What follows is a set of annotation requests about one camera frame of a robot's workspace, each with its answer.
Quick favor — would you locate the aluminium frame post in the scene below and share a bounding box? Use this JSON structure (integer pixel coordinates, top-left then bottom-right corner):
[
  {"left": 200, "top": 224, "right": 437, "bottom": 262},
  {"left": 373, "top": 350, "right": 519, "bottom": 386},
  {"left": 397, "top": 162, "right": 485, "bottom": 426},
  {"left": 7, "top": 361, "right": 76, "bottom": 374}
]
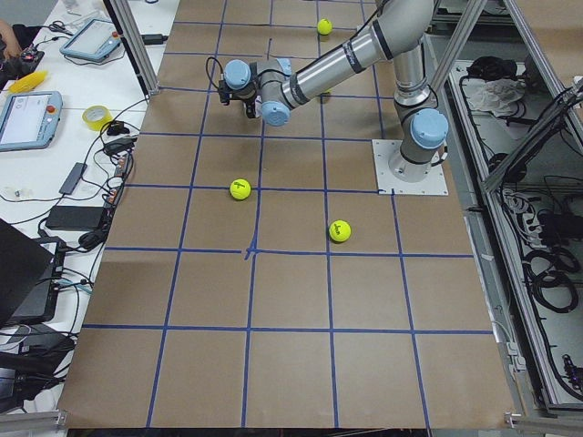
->
[{"left": 103, "top": 0, "right": 159, "bottom": 97}]

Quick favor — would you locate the tennis ball near gripper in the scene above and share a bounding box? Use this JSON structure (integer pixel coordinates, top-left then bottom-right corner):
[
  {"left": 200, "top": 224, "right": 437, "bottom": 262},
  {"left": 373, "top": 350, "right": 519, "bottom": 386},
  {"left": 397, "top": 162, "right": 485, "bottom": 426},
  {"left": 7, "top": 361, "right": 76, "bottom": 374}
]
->
[{"left": 230, "top": 178, "right": 251, "bottom": 200}]

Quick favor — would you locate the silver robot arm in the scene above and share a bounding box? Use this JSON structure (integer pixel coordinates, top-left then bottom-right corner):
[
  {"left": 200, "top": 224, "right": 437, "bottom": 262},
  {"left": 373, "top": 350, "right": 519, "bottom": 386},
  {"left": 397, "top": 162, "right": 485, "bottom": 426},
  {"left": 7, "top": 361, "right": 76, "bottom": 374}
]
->
[{"left": 216, "top": 0, "right": 449, "bottom": 183}]

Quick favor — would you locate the white crumpled cloth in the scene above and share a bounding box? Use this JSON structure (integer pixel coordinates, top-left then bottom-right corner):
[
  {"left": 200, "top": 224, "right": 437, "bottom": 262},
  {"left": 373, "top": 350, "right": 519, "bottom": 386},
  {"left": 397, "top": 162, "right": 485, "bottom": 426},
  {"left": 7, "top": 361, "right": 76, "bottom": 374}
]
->
[{"left": 468, "top": 78, "right": 526, "bottom": 117}]

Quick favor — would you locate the yellow brush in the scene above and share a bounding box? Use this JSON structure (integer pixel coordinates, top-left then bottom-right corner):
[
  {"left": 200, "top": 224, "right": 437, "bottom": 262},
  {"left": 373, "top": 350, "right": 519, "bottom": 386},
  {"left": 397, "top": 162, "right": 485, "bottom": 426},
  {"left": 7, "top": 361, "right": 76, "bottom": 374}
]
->
[{"left": 8, "top": 70, "right": 48, "bottom": 94}]

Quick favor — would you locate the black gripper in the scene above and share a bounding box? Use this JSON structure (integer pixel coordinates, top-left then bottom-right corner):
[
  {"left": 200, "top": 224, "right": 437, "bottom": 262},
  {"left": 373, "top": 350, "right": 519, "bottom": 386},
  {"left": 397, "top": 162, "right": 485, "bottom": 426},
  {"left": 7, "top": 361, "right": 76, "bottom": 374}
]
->
[{"left": 218, "top": 79, "right": 258, "bottom": 119}]

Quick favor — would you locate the tennis ball centre table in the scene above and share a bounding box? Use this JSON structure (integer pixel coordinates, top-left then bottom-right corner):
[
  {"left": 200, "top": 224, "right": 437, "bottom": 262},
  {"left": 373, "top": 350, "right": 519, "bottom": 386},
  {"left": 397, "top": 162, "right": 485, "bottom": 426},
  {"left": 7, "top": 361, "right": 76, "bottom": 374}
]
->
[{"left": 328, "top": 219, "right": 352, "bottom": 243}]

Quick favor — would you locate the teach pendant upper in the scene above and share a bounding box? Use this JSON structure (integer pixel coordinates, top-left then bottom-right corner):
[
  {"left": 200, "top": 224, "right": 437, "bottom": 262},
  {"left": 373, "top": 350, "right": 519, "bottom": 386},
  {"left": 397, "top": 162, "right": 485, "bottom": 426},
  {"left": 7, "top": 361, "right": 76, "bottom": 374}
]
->
[{"left": 59, "top": 18, "right": 121, "bottom": 63}]

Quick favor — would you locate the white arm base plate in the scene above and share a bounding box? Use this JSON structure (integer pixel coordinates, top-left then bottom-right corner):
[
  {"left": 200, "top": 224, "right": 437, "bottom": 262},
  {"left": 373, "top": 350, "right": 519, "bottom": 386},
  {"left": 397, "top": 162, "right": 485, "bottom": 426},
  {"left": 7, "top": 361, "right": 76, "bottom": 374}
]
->
[{"left": 372, "top": 139, "right": 449, "bottom": 196}]

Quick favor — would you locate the black power brick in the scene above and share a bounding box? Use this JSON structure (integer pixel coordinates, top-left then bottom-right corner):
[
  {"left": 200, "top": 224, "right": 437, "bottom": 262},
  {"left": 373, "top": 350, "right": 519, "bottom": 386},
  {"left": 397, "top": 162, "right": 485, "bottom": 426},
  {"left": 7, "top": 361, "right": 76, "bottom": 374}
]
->
[{"left": 46, "top": 206, "right": 105, "bottom": 231}]

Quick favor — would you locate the far tennis ball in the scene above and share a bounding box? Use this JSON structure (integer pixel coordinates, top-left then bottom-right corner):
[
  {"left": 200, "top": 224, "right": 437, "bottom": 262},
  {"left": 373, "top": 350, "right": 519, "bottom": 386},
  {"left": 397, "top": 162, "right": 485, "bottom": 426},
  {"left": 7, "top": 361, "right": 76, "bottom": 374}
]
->
[{"left": 317, "top": 18, "right": 333, "bottom": 36}]

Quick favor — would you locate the grey usb hub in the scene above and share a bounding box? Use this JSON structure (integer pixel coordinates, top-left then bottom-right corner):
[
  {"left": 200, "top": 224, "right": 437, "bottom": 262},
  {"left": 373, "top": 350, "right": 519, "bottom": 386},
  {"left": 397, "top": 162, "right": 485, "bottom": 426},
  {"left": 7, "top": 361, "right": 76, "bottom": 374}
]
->
[{"left": 59, "top": 162, "right": 87, "bottom": 195}]

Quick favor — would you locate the black laptop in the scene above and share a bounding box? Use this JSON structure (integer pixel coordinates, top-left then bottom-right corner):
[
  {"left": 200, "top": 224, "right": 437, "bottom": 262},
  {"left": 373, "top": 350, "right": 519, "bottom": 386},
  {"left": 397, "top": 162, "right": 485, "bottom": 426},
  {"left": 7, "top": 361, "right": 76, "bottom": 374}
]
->
[{"left": 1, "top": 221, "right": 65, "bottom": 327}]

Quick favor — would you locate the yellow tape roll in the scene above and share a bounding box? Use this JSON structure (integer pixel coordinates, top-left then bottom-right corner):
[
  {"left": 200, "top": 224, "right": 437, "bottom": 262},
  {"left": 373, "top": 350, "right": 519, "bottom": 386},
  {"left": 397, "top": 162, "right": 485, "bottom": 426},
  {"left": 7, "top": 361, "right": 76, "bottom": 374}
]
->
[{"left": 82, "top": 105, "right": 113, "bottom": 131}]

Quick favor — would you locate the teach pendant lower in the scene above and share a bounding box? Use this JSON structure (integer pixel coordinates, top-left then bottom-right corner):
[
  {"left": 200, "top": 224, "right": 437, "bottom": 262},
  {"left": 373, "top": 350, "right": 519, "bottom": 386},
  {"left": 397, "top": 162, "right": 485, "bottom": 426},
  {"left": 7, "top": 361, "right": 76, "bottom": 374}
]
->
[{"left": 1, "top": 91, "right": 63, "bottom": 152}]

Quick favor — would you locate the teach pendant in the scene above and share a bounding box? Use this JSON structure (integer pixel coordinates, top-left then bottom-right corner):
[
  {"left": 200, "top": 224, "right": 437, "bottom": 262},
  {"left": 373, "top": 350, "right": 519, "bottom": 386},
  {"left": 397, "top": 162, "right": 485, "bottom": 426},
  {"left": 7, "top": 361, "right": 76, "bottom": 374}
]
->
[
  {"left": 59, "top": 18, "right": 121, "bottom": 63},
  {"left": 1, "top": 91, "right": 63, "bottom": 152}
]

